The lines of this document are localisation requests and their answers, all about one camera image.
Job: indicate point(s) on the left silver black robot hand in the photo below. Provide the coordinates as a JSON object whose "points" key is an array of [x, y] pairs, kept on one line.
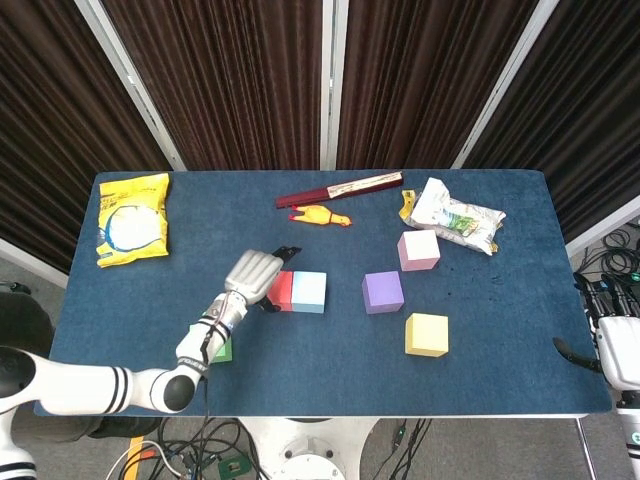
{"points": [[252, 277]]}

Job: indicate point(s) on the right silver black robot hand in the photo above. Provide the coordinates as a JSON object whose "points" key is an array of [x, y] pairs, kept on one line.
{"points": [[622, 350]]}

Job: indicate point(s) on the red foam cube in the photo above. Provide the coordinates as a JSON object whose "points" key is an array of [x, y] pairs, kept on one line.
{"points": [[283, 290]]}

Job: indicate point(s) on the light blue foam cube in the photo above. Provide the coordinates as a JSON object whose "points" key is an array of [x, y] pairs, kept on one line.
{"points": [[309, 292]]}

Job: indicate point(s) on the green foam cube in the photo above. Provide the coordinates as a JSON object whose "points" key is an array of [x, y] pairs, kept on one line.
{"points": [[225, 352]]}

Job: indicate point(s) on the purple foam cube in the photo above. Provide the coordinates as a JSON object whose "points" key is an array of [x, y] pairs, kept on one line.
{"points": [[382, 292]]}

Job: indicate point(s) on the pink foam cube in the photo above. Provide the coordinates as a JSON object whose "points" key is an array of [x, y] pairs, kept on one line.
{"points": [[419, 250]]}

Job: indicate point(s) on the yellow foam cube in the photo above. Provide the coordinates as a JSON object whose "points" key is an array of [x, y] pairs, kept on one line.
{"points": [[426, 335]]}

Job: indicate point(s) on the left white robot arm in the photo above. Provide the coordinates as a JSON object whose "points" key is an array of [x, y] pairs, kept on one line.
{"points": [[75, 385]]}

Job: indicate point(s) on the yellow rubber chicken toy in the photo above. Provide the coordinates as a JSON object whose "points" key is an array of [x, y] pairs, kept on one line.
{"points": [[317, 215]]}

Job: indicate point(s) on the long dark red box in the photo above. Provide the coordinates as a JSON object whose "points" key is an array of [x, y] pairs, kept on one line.
{"points": [[340, 190]]}

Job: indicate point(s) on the yellow snack bag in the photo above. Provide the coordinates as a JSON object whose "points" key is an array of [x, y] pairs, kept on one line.
{"points": [[132, 220]]}

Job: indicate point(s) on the blue felt table cover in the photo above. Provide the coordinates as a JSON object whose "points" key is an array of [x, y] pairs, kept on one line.
{"points": [[350, 375]]}

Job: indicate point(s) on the green electronic box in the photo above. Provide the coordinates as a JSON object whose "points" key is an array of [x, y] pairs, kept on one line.
{"points": [[234, 467]]}

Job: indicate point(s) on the brown pleated curtain panel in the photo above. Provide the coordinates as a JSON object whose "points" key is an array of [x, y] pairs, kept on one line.
{"points": [[590, 100], [425, 85], [225, 85], [50, 125]]}

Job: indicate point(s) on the orange plastic piece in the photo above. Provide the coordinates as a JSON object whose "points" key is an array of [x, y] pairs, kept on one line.
{"points": [[150, 451]]}

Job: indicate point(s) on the yellow floor tape strip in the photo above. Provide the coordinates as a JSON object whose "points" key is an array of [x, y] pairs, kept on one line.
{"points": [[135, 444]]}

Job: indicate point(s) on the white crumpled snack bag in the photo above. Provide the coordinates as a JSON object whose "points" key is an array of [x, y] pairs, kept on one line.
{"points": [[455, 217]]}

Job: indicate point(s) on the white partition base rail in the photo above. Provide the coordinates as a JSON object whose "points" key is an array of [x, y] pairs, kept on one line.
{"points": [[30, 263], [600, 230]]}

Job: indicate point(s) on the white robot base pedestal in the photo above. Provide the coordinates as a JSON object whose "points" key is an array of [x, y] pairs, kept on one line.
{"points": [[310, 450]]}

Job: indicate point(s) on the white partition post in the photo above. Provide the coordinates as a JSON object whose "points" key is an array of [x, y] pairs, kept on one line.
{"points": [[334, 85], [134, 85], [502, 85]]}

